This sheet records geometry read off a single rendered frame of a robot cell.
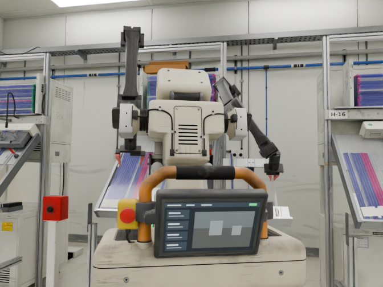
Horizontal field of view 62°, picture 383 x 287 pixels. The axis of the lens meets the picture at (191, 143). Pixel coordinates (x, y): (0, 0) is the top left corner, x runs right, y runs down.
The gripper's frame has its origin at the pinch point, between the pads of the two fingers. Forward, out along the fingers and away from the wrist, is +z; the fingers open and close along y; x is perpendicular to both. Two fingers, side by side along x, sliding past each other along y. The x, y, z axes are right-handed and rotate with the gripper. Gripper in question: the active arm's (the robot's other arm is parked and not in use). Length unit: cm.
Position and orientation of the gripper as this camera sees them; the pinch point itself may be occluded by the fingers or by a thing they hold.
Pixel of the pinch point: (272, 179)
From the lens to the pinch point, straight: 185.8
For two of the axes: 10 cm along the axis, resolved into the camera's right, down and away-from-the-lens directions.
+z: 0.8, 7.8, 6.2
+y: -9.9, 0.0, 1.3
